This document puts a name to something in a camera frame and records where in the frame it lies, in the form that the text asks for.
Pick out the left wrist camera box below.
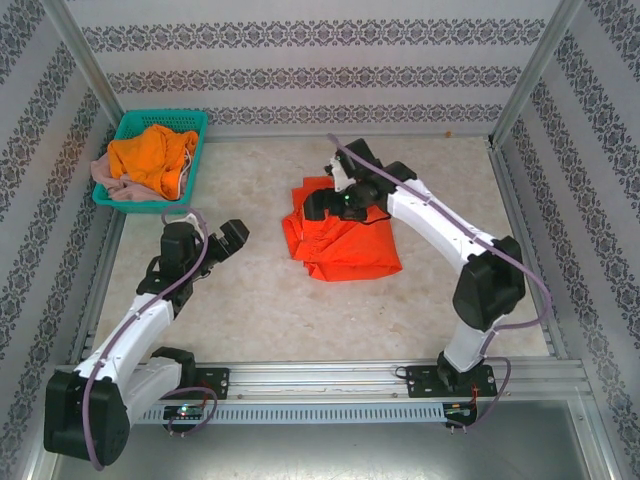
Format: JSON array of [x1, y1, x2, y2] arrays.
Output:
[[169, 212, 207, 236]]

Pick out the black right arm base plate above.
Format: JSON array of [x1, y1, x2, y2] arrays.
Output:
[[405, 363, 499, 400]]

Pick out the orange shorts with drawstring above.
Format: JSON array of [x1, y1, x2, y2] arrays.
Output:
[[107, 124, 200, 200]]

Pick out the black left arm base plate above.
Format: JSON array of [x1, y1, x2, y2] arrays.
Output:
[[139, 367, 231, 401]]

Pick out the aluminium back rail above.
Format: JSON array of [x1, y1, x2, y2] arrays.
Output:
[[207, 124, 496, 144]]

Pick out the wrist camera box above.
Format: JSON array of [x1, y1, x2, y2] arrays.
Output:
[[324, 154, 355, 192], [169, 212, 207, 236]]

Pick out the aluminium front rail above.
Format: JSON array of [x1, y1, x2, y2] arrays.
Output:
[[47, 359, 596, 404]]

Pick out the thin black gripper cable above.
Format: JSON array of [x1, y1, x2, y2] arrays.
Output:
[[360, 205, 396, 226]]

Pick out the aluminium frame post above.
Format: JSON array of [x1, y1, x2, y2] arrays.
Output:
[[39, 0, 126, 131], [487, 0, 586, 149]]

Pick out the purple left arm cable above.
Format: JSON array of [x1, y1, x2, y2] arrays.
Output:
[[82, 204, 220, 472]]

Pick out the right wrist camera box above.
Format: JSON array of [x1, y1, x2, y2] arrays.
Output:
[[324, 154, 355, 192]]

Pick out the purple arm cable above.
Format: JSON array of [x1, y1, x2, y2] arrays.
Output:
[[82, 204, 220, 472], [326, 132, 555, 434]]

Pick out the teal plastic basket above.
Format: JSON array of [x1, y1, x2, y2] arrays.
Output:
[[92, 109, 209, 216]]

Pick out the pink shorts with drawstring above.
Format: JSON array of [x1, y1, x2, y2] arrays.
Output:
[[89, 152, 189, 203]]

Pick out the slotted white cable duct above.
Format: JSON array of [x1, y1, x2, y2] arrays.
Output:
[[127, 403, 447, 426]]

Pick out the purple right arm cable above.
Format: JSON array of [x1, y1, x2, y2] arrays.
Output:
[[326, 132, 555, 434]]

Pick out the red-orange shorts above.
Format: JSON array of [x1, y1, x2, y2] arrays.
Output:
[[280, 174, 402, 284]]

